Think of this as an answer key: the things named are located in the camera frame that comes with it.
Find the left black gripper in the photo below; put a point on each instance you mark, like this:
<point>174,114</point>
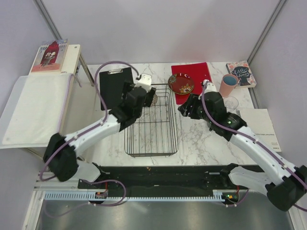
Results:
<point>149,97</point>

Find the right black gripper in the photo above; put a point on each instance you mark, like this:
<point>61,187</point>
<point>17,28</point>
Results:
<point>193,100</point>

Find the dark brown floral plate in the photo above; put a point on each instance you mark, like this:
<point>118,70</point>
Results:
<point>181,83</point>

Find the clear drinking glass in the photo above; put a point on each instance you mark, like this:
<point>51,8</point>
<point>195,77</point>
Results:
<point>231,103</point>

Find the grey wire dish rack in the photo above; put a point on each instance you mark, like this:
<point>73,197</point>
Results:
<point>155,132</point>

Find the pink plastic cup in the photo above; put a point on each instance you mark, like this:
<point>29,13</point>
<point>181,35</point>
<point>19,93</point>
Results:
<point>225,90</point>

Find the patterned ceramic bowl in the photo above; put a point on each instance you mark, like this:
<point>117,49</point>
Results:
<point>154,101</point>

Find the grey ceramic mug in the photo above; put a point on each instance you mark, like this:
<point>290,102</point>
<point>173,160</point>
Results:
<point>210,126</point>

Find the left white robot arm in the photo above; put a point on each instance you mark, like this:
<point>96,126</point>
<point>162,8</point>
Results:
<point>61,155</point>

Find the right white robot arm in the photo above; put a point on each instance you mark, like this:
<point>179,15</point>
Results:
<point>283,183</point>

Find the black clipboard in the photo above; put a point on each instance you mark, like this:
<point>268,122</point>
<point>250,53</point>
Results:
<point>111,85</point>

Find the red folder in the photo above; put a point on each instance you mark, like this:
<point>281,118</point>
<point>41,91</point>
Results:
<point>198,72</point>

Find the Little Women book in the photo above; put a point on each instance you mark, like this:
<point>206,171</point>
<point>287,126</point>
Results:
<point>243,73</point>

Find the white spiral notebook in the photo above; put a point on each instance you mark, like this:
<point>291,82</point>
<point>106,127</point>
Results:
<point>260,122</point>

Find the red cover book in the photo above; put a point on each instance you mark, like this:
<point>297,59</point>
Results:
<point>50,57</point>

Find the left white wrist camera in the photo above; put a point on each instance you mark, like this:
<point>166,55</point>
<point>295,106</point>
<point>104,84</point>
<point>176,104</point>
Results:
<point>144,81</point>

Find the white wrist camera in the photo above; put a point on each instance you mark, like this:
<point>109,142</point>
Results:
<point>144,81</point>
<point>208,86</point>

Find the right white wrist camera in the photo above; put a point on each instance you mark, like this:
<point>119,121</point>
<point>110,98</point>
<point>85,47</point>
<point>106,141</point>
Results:
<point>208,86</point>

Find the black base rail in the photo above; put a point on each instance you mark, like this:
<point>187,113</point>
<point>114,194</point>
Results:
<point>162,180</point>

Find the light blue cable duct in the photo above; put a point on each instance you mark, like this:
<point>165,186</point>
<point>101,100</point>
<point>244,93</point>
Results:
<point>214,196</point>

